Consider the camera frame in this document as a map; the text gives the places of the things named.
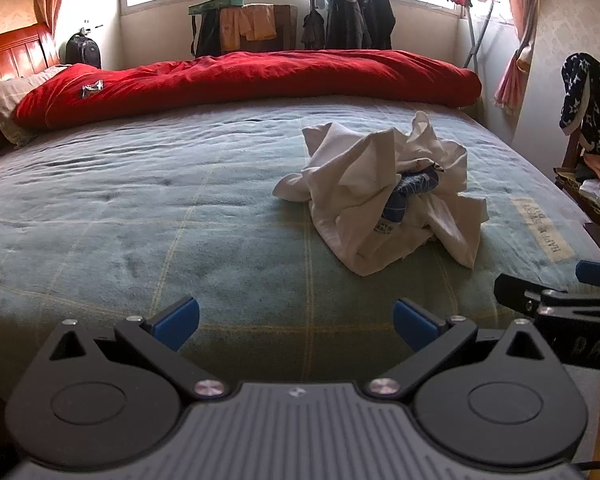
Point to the green board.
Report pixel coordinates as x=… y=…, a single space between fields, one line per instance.
x=215 y=6

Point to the small dark hanging bag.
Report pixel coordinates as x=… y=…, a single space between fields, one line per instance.
x=312 y=30

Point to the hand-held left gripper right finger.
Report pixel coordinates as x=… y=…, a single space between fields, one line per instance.
x=415 y=325

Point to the small silver packet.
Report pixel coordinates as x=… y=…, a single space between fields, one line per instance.
x=91 y=88

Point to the brown cabinet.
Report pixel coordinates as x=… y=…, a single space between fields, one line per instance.
x=285 y=27

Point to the orange hanging cloth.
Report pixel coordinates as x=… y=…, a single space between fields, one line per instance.
x=250 y=22

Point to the white printed t-shirt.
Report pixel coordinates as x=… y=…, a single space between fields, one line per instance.
x=350 y=200

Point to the metal clothes rack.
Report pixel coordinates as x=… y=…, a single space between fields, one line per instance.
x=472 y=40

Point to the red duvet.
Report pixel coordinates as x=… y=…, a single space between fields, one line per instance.
x=230 y=80

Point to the wooden headboard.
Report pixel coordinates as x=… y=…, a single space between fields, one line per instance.
x=10 y=50

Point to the navy star-patterned garment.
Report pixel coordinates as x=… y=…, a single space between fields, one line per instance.
x=590 y=95

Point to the wooden chair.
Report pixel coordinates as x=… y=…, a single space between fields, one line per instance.
x=572 y=155

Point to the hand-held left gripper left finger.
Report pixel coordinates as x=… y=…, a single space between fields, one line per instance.
x=177 y=322

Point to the dark jacket with badge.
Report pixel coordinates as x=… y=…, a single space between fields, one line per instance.
x=347 y=10

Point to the dark hanging cloth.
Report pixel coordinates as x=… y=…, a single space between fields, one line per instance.
x=207 y=35

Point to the beige pillow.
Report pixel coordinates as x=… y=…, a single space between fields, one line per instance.
x=5 y=100

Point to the bed with green blanket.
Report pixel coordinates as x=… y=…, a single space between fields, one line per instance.
x=130 y=210

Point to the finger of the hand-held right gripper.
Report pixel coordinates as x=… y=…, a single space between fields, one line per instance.
x=597 y=272
x=515 y=292

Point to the black backpack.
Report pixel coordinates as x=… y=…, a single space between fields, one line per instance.
x=83 y=51

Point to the plain dark jacket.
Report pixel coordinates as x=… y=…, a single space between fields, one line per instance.
x=382 y=15

